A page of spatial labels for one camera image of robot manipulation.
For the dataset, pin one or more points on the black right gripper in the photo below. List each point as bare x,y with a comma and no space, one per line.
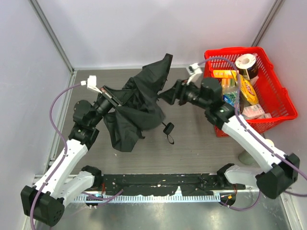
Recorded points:
180,92

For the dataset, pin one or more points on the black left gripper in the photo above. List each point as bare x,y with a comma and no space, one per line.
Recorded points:
111,96

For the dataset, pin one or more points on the black folding umbrella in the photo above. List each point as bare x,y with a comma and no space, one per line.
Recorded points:
141,112

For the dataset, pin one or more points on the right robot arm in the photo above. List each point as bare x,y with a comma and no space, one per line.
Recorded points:
277,171

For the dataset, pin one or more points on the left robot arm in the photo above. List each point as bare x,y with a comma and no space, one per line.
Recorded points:
46,200

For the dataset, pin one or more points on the yellow orange box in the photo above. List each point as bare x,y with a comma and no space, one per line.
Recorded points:
224,74

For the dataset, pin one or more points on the clear green snack bag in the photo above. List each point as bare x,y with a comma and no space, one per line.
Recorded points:
230,95

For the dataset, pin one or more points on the yellow Lays chips bag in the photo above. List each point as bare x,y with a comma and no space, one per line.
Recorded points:
247,89

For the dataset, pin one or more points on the black wrapped toilet paper roll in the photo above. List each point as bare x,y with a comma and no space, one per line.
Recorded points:
247,66

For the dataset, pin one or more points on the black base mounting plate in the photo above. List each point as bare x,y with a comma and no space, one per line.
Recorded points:
190,184

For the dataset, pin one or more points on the green soap pump bottle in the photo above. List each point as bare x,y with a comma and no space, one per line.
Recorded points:
248,154

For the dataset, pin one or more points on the red plastic shopping basket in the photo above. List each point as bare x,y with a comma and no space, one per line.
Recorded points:
273,97

